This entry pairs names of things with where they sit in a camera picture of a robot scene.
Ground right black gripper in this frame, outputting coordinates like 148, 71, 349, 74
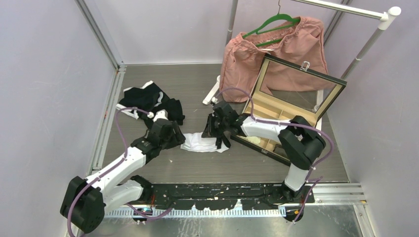
202, 113, 229, 138

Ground white black-trimmed underwear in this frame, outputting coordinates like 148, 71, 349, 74
180, 132, 229, 153

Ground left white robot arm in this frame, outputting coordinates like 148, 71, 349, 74
60, 118, 185, 237

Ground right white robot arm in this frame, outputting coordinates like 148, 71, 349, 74
202, 101, 326, 202

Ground black white-trimmed underwear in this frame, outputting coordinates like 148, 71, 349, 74
116, 81, 185, 129

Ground cream rolled underwear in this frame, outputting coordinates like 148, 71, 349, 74
245, 136, 261, 144

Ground black compartment storage box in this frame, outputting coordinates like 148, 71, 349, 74
230, 54, 348, 167

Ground pink hanging shorts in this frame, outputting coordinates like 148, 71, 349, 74
219, 16, 328, 103

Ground green clothes hanger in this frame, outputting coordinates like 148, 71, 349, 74
242, 0, 301, 48

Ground white metal clothes rack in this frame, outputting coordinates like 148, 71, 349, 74
202, 0, 402, 131

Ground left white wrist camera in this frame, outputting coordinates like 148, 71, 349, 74
147, 110, 168, 122

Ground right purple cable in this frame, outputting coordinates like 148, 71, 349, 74
211, 86, 335, 223

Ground purple cable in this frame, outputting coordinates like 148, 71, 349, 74
67, 107, 174, 237
211, 86, 335, 223

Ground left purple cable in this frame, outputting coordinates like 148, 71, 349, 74
67, 107, 174, 237

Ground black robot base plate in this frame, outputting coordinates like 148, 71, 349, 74
121, 182, 315, 211

